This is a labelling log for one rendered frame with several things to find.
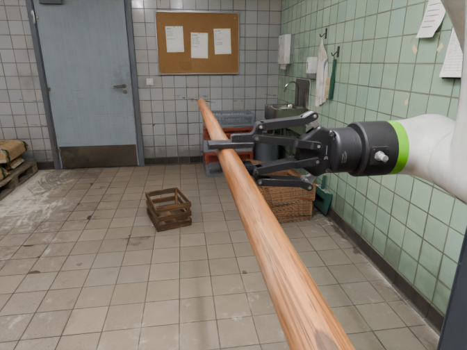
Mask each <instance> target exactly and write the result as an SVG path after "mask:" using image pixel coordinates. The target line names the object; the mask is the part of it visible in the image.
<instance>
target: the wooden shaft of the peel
mask: <svg viewBox="0 0 467 350"><path fill-rule="evenodd" d="M197 104H198V106H199V109H200V111H201V114H202V117H203V119H204V122H205V125H206V127H207V130H208V133H209V135H210V138H211V140H228V138H227V136H226V135H225V133H224V131H223V130H222V128H221V126H220V125H219V123H218V121H217V119H216V118H215V116H214V114H213V113H212V112H211V109H210V108H209V106H208V105H207V103H206V102H205V100H204V99H198V101H197ZM215 152H216V154H217V156H218V160H219V161H220V165H221V167H222V171H223V172H224V176H225V178H226V180H227V183H228V186H229V189H230V191H231V194H232V197H233V200H234V202H235V205H236V207H237V210H238V213H239V215H240V218H241V221H242V223H243V226H244V228H245V232H246V234H247V237H248V239H249V243H250V244H251V247H252V250H253V252H254V255H255V258H256V261H257V263H258V266H259V269H260V271H261V274H262V277H263V280H264V282H265V285H266V287H267V289H268V293H269V295H270V298H271V300H272V304H273V306H274V308H275V311H276V314H277V316H278V319H279V322H280V324H281V327H282V330H283V332H284V335H285V338H286V341H287V343H288V346H289V349H290V350H356V349H355V348H354V347H353V345H352V343H351V342H350V340H349V338H348V336H347V335H346V333H345V331H344V330H343V328H342V326H341V325H340V323H339V322H338V320H337V318H336V316H335V315H334V313H333V312H332V310H331V308H330V307H329V305H328V303H327V302H326V300H325V298H324V297H323V295H322V293H321V292H320V290H319V289H318V286H317V285H316V283H315V282H314V280H313V279H312V277H311V275H310V273H309V272H308V270H307V269H306V267H305V266H304V263H303V262H302V260H301V259H300V257H299V256H298V254H297V252H296V250H295V249H294V247H293V245H292V244H291V242H290V240H289V239H288V237H287V235H286V234H285V232H284V230H283V229H282V227H281V226H280V224H279V222H278V221H277V219H276V217H275V216H274V214H273V212H272V211H271V209H270V207H269V205H268V204H267V202H266V201H265V199H264V198H263V195H262V194H261V193H260V191H259V189H258V188H257V186H256V184H255V182H254V181H253V179H252V177H251V176H250V175H249V172H248V171H247V169H246V168H245V166H244V164H243V162H242V161H241V159H240V158H239V156H238V154H237V153H236V151H235V149H215Z"/></svg>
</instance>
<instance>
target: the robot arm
mask: <svg viewBox="0 0 467 350"><path fill-rule="evenodd" d="M440 1H441V3H442V4H443V7H444V8H445V11H446V13H447V14H448V17H449V19H450V21H451V24H452V26H453V28H454V31H455V34H456V36H457V39H458V41H459V45H460V47H461V51H462V53H463V60H462V68H461V82H460V89H459V100H458V106H457V117H456V121H455V120H453V119H450V118H448V117H446V116H443V115H437V114H425V115H419V116H416V117H412V118H408V119H401V120H390V121H370V122H351V123H350V124H348V125H347V127H339V128H325V127H324V126H321V125H319V122H318V113H316V112H313V111H310V110H309V111H307V112H305V113H303V114H301V115H299V116H293V117H283V118H277V119H267V120H261V121H256V122H255V123H254V128H253V130H252V131H251V132H250V133H233V134H231V139H230V140H208V147H209V149H236V148H254V142H256V143H264V144H275V145H283V146H290V147H295V148H296V152H295V155H294V156H290V157H288V158H284V159H280V160H273V161H270V162H263V163H259V164H255V165H253V164H252V162H251V161H250V160H244V161H242V162H243V164H244V166H245V168H246V169H247V171H248V172H249V175H250V176H253V179H254V181H255V183H256V184H257V185H258V186H270V187H294V188H302V189H305V190H308V191H312V189H313V186H312V183H313V181H314V180H315V178H316V177H317V176H320V175H322V174H325V173H341V172H348V174H350V175H351V176H354V177H357V176H380V175H392V174H404V175H412V176H417V177H419V178H422V179H424V180H426V181H429V182H430V183H433V184H435V185H437V186H439V187H440V188H442V189H443V190H445V191H446V192H448V193H449V194H451V195H452V196H453V197H455V198H456V199H458V200H459V201H460V202H462V203H463V204H465V205H467V0H440ZM303 125H305V126H308V127H310V126H312V128H311V129H309V130H308V131H307V132H306V133H304V134H303V135H301V136H300V137H297V136H286V135H274V134H267V133H262V132H263V131H268V130H274V129H279V128H289V127H295V126H303ZM300 168H303V169H304V170H306V171H307V172H308V173H309V174H308V175H302V176H301V177H298V176H276V175H264V174H270V173H274V172H280V171H284V170H288V169H300Z"/></svg>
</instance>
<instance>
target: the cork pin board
mask: <svg viewBox="0 0 467 350"><path fill-rule="evenodd" d="M154 23H155V34H156V54H157V64H158V75H230V74H237V75H239V74H240V12H213V11H179V10H154ZM166 26H173V27H175V26H182V27H183V45H184V52H167V43H166V34H165V27H166ZM215 28H230V29H231V53H230V54H215V45H214V31H213V29H215ZM191 33H208V58H191Z"/></svg>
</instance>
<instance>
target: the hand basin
mask: <svg viewBox="0 0 467 350"><path fill-rule="evenodd" d="M290 83H295V99H294V103H283V104H265V119H277V118H283V117H293V116H299V115H301V114H303V113H305V112H307V111H309V97H310V87H311V82H310V80H306V79H301V78H296V80H295V81H290V82H288V83H287V84H286V86H285V88H284V92H285V91H286V87H287V86H288V84H290ZM287 132H288V134H289V136H292V135H291V133H290V132H296V133H298V134H300V135H303V134H304V133H306V126H305V125H303V126H295V127H289V128H282V129H281V135H287ZM274 133H275V130H268V131H267V134H274ZM290 149H291V150H290V151H289V154H286V156H287V157H290V156H294V155H295V154H294V153H293V147H290Z"/></svg>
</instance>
